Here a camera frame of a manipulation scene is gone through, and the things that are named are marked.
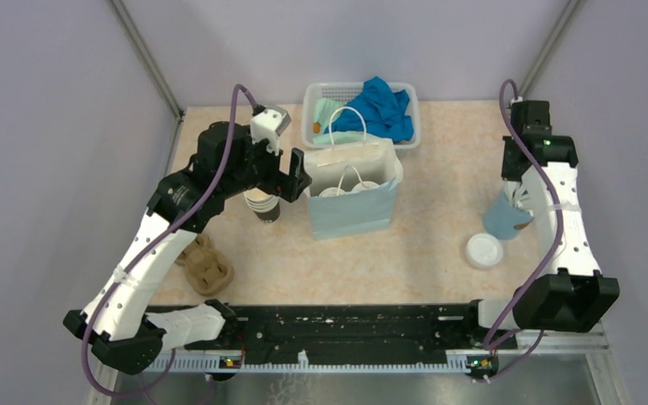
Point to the brown cardboard cup carrier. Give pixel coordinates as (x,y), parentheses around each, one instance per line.
(206,268)

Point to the mint green cloth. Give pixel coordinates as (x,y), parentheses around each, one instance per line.
(326,112)

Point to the stack of white lids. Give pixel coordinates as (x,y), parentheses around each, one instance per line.
(483,251)

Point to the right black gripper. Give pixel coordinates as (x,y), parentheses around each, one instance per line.
(508,173)

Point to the pale blue paper bag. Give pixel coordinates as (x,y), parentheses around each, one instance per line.
(353,185)

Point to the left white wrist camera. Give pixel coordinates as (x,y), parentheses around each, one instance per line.
(268,125)

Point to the stack of paper cups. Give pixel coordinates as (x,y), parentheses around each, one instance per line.
(265,206)

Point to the blue straw holder cup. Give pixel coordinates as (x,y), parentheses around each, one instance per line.
(503,220)

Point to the white lid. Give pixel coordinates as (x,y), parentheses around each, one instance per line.
(332,192)
(365,186)

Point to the blue cloth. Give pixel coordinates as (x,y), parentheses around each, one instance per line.
(384,111)

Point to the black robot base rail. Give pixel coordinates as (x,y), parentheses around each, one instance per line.
(438,338)

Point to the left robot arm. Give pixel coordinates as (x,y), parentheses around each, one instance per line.
(116,326)

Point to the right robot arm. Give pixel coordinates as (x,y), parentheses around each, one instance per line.
(569,292)

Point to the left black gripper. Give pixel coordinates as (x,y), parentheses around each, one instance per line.
(288,186)

